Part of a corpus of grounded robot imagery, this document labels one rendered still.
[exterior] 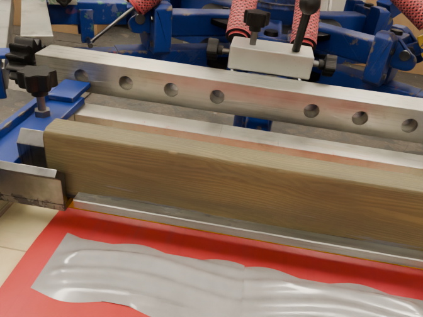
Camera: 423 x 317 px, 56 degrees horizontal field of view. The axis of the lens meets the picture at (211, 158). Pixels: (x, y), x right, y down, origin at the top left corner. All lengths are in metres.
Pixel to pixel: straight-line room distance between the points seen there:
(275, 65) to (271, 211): 0.29
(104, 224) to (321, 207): 0.22
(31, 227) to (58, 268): 0.07
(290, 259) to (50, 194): 0.24
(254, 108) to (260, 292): 0.29
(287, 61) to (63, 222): 0.38
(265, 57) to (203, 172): 0.29
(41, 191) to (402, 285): 0.36
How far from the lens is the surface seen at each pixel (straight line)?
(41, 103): 0.54
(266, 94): 0.57
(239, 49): 0.60
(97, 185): 0.40
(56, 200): 0.41
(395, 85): 1.06
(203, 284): 0.37
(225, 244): 0.41
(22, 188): 0.42
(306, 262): 0.42
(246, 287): 0.37
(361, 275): 0.43
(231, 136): 0.53
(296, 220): 0.38
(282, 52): 0.61
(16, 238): 0.44
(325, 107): 0.58
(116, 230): 0.42
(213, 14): 1.07
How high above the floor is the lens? 1.24
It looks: 32 degrees down
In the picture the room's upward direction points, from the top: 7 degrees clockwise
